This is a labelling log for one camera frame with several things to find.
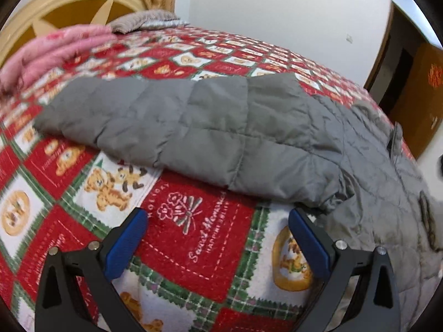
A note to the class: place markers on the pink folded blanket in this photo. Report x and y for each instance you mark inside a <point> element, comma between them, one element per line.
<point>41,54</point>

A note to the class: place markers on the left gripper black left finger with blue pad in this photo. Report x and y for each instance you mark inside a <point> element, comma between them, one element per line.
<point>60,305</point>

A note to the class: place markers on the red double happiness sticker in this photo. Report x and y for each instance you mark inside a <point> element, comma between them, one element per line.
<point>435,76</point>

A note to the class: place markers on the cream wooden headboard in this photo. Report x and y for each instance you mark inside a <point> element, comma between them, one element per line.
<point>42,17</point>

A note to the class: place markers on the grey quilted down jacket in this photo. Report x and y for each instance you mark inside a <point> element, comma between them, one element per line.
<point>265,136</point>

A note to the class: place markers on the brown wooden door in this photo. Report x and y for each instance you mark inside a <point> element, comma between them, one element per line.
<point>419,107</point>

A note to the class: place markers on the grey striped pillow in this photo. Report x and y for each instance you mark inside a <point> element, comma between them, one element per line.
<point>150,20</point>

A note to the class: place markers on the dark brown door frame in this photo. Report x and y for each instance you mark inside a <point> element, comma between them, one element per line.
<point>400,30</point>

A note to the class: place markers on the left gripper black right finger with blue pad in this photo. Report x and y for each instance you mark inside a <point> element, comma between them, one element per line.
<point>375,304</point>

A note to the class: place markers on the red teddy bear bedspread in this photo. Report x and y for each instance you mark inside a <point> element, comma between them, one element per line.
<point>211,260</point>

